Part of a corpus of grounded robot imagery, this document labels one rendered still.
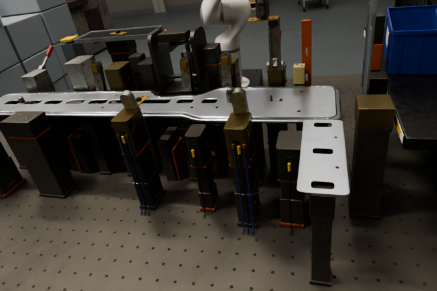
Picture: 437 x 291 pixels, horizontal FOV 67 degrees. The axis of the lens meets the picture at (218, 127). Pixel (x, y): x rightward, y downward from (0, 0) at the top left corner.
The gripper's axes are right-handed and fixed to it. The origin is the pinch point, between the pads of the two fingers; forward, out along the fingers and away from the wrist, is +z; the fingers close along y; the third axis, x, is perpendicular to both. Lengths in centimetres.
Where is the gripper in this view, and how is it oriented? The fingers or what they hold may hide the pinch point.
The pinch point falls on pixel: (262, 9)
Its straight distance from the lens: 94.6
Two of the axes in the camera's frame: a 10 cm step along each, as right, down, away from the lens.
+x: 9.5, 0.2, -3.0
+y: -2.6, 5.2, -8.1
